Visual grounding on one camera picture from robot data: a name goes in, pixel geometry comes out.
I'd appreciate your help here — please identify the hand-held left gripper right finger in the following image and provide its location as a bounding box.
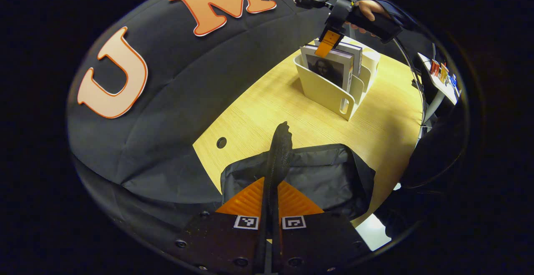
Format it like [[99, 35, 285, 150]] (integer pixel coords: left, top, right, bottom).
[[273, 180, 373, 275]]

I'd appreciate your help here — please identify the thin metal pole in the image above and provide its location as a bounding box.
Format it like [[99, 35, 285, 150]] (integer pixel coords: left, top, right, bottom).
[[392, 37, 427, 127]]

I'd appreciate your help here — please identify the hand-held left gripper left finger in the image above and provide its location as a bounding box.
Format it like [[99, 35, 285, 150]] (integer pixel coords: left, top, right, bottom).
[[174, 177, 268, 275]]

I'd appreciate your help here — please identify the portrait cover book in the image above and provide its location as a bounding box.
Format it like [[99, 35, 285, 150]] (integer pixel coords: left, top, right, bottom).
[[300, 45, 354, 93]]

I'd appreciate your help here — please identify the blue cover book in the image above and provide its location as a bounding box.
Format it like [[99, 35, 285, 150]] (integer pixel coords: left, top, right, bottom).
[[314, 38, 363, 77]]

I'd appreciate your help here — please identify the white side table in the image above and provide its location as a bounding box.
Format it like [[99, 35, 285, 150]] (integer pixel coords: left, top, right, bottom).
[[417, 52, 461, 127]]

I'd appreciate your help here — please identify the black schoolbag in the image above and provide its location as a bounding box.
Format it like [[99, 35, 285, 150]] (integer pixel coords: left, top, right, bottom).
[[220, 121, 376, 221]]

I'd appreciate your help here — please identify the row of colourful items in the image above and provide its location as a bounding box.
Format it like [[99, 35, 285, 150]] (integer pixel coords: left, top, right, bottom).
[[430, 59, 459, 96]]

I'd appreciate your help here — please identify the white bookshelf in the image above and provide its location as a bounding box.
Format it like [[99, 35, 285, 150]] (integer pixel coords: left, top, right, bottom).
[[293, 37, 381, 121]]

